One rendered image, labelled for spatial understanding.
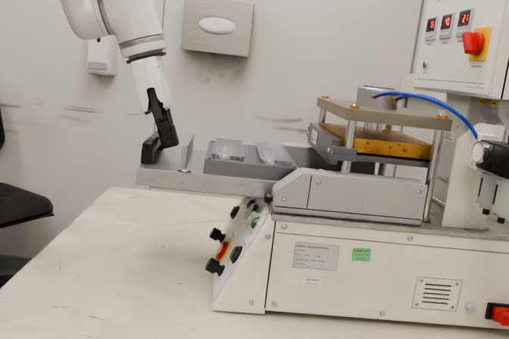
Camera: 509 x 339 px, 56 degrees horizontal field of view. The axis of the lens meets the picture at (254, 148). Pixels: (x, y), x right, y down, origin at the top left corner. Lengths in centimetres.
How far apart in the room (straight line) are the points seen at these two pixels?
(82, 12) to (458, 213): 73
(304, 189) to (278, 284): 16
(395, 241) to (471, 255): 13
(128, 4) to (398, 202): 57
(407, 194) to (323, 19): 160
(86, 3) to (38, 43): 158
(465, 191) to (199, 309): 49
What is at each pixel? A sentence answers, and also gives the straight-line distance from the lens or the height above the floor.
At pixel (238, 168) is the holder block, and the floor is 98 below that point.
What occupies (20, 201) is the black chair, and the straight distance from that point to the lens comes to 224.
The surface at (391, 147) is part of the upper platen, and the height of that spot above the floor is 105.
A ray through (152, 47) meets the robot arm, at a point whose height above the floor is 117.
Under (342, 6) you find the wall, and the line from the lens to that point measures 236.
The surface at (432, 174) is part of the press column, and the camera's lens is 86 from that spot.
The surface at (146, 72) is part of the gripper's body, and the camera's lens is 87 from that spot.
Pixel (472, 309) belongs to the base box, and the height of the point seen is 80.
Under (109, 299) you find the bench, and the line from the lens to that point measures 87.
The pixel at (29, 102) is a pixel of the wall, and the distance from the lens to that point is 251.
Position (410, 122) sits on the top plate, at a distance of 83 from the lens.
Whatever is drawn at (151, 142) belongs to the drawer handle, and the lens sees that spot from 86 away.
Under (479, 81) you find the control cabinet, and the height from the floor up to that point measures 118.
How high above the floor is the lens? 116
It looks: 10 degrees down
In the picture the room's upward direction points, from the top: 6 degrees clockwise
